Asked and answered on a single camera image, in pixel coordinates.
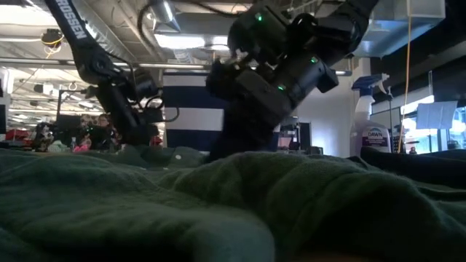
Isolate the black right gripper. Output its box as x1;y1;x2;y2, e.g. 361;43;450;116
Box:
205;54;339;164

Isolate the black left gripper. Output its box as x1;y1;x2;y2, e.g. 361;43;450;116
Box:
107;90;165;146

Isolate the dark green garment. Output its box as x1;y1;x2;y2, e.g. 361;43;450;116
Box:
0;143;466;262

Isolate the black T-shirt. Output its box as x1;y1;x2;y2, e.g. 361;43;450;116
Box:
360;146;466;190

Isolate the navy white striped fabric bin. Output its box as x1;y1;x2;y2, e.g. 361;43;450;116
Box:
162;71;281;153

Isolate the person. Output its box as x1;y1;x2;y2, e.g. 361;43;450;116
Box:
95;113;118;150

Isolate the black screen panel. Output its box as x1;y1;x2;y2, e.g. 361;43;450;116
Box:
54;114;82;146

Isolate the spray bottle with blue head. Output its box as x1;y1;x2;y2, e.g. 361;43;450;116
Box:
349;74;393;158

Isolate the white board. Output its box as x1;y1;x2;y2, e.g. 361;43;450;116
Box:
416;100;459;130

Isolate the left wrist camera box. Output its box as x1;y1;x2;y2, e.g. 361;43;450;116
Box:
133;68;160;100

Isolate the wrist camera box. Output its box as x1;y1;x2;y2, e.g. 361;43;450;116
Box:
133;68;160;100
228;2;292;65

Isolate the black background frame rig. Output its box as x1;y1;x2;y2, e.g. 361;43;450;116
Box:
56;90;110;146

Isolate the silver spiral air duct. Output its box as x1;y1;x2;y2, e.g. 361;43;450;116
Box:
82;0;168;70

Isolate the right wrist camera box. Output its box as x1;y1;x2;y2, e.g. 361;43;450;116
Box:
228;2;292;65

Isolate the short round air duct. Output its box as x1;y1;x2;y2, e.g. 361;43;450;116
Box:
147;0;181;32

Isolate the rectangular metal air duct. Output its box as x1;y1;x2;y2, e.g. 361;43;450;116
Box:
351;0;446;58

